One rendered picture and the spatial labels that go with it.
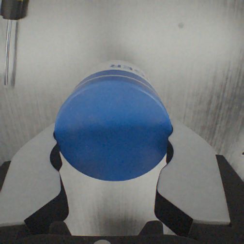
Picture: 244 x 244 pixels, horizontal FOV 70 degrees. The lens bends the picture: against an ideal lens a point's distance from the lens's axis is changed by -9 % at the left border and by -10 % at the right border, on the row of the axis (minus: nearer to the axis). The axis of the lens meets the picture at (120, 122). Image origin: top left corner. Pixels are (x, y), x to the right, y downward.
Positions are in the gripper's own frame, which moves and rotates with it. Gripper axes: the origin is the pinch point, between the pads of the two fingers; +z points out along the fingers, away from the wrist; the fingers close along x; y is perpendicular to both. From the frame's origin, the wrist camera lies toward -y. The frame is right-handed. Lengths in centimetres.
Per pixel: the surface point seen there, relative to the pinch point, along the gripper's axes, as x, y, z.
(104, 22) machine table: -1.5, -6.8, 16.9
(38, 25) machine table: -11.2, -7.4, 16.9
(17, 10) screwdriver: -13.1, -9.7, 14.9
